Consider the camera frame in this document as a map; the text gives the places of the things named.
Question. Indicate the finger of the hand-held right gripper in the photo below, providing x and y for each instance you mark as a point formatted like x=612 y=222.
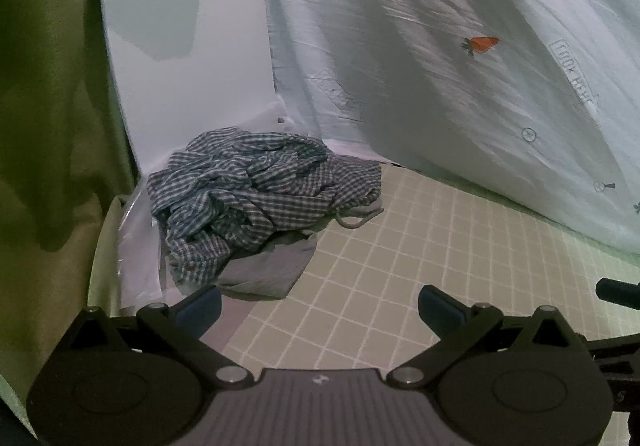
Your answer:
x=617 y=291

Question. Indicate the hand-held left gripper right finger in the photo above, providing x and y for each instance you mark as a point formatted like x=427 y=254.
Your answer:
x=436 y=308

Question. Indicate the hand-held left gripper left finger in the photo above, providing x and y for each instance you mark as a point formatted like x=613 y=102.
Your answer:
x=200 y=308

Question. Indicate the blue checked shirt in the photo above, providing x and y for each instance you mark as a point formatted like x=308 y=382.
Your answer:
x=250 y=191

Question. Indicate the grid-patterned bed sheet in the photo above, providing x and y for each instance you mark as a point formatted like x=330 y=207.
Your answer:
x=400 y=251

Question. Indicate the grey garment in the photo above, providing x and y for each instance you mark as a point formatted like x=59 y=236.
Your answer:
x=265 y=271

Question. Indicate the black and white printed cloth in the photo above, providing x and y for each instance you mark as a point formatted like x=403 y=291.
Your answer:
x=135 y=266

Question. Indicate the light blue carrot-print quilt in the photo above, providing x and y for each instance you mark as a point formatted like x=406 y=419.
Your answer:
x=425 y=76

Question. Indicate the olive green curtain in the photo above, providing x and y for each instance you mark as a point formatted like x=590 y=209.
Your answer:
x=50 y=126

